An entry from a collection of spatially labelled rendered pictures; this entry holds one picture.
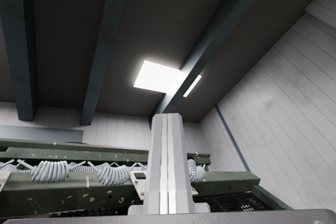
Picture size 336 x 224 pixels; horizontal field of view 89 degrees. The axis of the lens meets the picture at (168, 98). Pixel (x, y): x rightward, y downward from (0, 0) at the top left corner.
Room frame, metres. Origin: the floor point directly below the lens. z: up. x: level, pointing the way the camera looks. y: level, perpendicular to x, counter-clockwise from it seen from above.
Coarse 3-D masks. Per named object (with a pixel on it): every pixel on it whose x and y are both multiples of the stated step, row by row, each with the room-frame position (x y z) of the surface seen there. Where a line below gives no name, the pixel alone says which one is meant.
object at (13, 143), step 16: (0, 144) 0.39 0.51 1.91; (16, 144) 0.41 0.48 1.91; (32, 144) 0.43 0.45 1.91; (48, 144) 0.46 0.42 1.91; (64, 144) 0.49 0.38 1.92; (80, 144) 0.52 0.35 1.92; (48, 176) 0.48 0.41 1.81; (64, 176) 0.51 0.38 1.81; (96, 176) 0.59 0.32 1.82; (112, 176) 0.60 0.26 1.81; (128, 176) 0.65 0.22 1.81
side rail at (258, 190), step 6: (252, 186) 1.44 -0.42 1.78; (258, 186) 1.46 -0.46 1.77; (252, 192) 1.45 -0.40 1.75; (258, 192) 1.42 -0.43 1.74; (264, 192) 1.41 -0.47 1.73; (264, 198) 1.41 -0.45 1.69; (270, 198) 1.38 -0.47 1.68; (276, 198) 1.41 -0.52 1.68; (270, 204) 1.39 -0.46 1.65; (276, 204) 1.36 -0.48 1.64; (282, 204) 1.37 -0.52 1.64
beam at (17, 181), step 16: (16, 176) 0.54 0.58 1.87; (32, 176) 0.57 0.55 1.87; (80, 176) 0.67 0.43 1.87; (208, 176) 1.13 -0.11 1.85; (224, 176) 1.23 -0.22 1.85; (240, 176) 1.33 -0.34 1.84; (256, 176) 1.46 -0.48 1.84; (0, 192) 0.50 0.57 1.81; (16, 192) 0.52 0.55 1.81; (32, 192) 0.55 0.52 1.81; (48, 192) 0.59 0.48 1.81; (64, 192) 0.62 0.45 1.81; (80, 192) 0.66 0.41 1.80; (96, 192) 0.70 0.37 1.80; (112, 192) 0.75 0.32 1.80; (128, 192) 0.80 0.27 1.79; (208, 192) 1.16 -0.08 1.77; (224, 192) 1.26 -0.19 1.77; (0, 208) 0.54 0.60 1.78; (16, 208) 0.57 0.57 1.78; (32, 208) 0.60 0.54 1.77; (48, 208) 0.63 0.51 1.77; (64, 208) 0.67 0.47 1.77; (80, 208) 0.71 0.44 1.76
